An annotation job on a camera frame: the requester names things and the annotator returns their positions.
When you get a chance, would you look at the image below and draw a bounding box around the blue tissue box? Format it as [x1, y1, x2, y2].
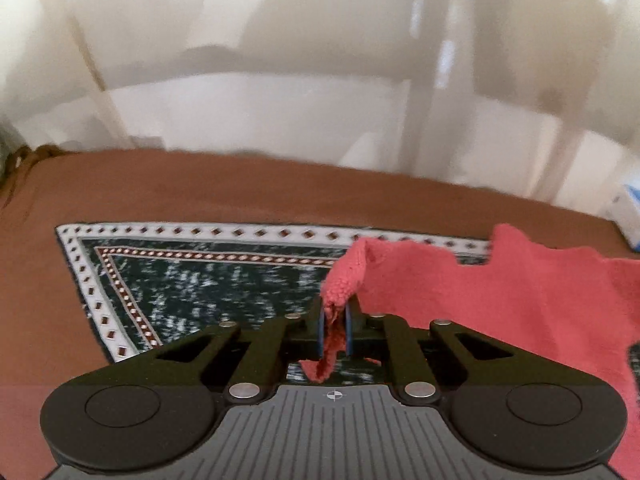
[602, 182, 640, 252]

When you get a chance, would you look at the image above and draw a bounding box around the cream sheer curtain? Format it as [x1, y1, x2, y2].
[0, 0, 640, 221]

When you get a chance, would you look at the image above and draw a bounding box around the pink knitted cardigan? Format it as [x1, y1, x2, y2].
[299, 223, 640, 413]

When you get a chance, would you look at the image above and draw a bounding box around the dark green patterned mat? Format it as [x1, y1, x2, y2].
[55, 222, 493, 386]

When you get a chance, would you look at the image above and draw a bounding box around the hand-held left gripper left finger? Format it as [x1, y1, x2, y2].
[150, 300, 327, 405]

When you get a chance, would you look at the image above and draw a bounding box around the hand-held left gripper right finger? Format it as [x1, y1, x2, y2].
[344, 300, 508, 407]

